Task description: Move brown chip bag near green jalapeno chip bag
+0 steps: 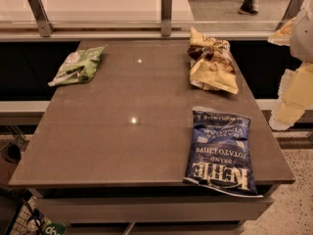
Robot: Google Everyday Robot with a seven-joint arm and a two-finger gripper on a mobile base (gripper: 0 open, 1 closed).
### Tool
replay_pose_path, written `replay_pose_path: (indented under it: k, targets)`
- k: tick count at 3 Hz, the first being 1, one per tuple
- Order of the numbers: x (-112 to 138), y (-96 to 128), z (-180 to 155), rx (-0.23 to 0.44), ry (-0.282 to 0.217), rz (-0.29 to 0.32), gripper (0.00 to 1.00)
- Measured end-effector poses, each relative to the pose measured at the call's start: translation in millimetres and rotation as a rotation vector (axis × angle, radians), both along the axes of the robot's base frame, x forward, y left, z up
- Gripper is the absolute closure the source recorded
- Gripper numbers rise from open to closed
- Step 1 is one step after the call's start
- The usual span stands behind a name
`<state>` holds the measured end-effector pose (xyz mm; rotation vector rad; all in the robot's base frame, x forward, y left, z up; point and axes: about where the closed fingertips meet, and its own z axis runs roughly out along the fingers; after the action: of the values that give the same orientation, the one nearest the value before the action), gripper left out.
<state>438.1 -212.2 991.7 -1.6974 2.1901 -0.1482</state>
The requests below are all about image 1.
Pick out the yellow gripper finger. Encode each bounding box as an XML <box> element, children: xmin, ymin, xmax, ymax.
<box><xmin>268</xmin><ymin>18</ymin><xmax>295</xmax><ymax>46</ymax></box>
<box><xmin>269</xmin><ymin>62</ymin><xmax>313</xmax><ymax>130</ymax></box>

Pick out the yellow brown chip bag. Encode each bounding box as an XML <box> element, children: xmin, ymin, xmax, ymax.
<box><xmin>187</xmin><ymin>27</ymin><xmax>239</xmax><ymax>94</ymax></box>

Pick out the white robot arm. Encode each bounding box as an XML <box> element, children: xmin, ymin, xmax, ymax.
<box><xmin>268</xmin><ymin>0</ymin><xmax>313</xmax><ymax>130</ymax></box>

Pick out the blue Kettle chip bag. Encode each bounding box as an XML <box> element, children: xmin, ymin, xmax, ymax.
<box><xmin>184</xmin><ymin>107</ymin><xmax>262</xmax><ymax>198</ymax></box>

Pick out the green jalapeno chip bag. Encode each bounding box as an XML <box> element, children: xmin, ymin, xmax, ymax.
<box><xmin>48</xmin><ymin>46</ymin><xmax>105</xmax><ymax>87</ymax></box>

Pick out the walking person leg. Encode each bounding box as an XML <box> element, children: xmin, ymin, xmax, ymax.
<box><xmin>238</xmin><ymin>0</ymin><xmax>258</xmax><ymax>16</ymax></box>

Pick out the grey table drawer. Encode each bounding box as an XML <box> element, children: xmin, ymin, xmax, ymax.
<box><xmin>36</xmin><ymin>196</ymin><xmax>274</xmax><ymax>224</ymax></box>

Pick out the dark round floor object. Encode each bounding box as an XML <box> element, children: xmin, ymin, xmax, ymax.
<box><xmin>0</xmin><ymin>142</ymin><xmax>22</xmax><ymax>165</ymax></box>

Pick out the right metal glass bracket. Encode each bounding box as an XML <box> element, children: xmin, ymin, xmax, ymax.
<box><xmin>276</xmin><ymin>0</ymin><xmax>304</xmax><ymax>29</ymax></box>

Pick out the metal glass bracket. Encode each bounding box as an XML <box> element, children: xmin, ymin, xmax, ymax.
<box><xmin>276</xmin><ymin>0</ymin><xmax>304</xmax><ymax>29</ymax></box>
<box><xmin>160</xmin><ymin>0</ymin><xmax>172</xmax><ymax>37</ymax></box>
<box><xmin>27</xmin><ymin>0</ymin><xmax>54</xmax><ymax>37</ymax></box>

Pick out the middle metal glass bracket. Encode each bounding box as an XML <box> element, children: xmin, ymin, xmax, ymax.
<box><xmin>160</xmin><ymin>0</ymin><xmax>172</xmax><ymax>37</ymax></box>

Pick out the left metal glass bracket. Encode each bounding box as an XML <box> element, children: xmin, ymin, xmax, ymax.
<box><xmin>27</xmin><ymin>0</ymin><xmax>54</xmax><ymax>37</ymax></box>

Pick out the wire basket with green label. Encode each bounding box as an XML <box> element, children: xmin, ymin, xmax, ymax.
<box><xmin>3</xmin><ymin>197</ymin><xmax>67</xmax><ymax>235</ymax></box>

